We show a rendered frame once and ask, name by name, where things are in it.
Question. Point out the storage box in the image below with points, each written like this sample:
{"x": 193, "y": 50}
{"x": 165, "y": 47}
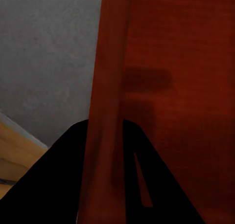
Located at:
{"x": 168, "y": 66}

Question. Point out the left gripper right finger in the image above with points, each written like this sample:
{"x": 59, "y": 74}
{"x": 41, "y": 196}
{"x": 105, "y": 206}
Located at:
{"x": 170, "y": 203}

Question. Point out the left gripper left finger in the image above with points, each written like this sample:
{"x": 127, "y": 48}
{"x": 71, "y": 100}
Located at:
{"x": 49, "y": 193}

